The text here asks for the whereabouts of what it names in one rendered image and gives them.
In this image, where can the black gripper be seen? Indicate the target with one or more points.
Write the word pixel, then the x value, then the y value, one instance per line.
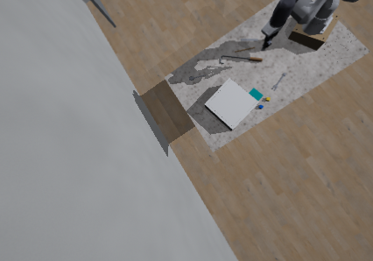
pixel 268 42

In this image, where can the teal square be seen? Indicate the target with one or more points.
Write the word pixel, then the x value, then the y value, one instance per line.
pixel 256 94

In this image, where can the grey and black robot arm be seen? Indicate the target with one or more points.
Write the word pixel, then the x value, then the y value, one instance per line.
pixel 304 13

